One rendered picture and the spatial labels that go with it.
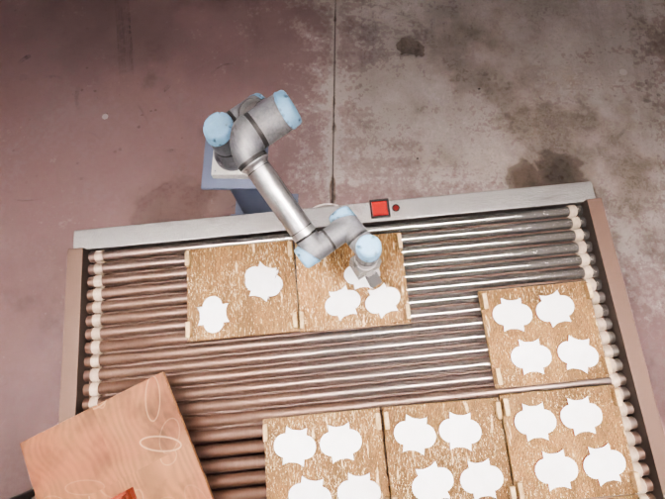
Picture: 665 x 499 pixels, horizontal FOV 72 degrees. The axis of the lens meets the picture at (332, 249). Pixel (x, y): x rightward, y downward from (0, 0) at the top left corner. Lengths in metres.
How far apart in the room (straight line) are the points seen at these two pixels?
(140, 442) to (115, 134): 2.14
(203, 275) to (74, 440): 0.67
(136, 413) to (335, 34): 2.66
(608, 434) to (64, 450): 1.82
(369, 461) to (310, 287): 0.64
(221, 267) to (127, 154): 1.60
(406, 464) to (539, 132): 2.27
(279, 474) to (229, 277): 0.71
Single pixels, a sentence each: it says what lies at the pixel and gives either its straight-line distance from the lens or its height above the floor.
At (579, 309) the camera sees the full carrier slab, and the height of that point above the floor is 0.94.
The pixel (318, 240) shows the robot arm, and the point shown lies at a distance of 1.37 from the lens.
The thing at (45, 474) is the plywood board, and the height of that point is 1.04.
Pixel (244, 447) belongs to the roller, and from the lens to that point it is 1.77.
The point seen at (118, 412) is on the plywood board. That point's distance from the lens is 1.76.
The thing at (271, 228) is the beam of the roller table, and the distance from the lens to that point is 1.83.
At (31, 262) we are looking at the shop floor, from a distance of 3.26.
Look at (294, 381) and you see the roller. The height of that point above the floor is 0.92.
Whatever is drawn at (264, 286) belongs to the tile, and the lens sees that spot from 1.72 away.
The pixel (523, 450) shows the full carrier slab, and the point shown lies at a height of 0.94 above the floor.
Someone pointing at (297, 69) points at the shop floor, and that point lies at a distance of 3.29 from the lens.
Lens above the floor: 2.64
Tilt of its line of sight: 75 degrees down
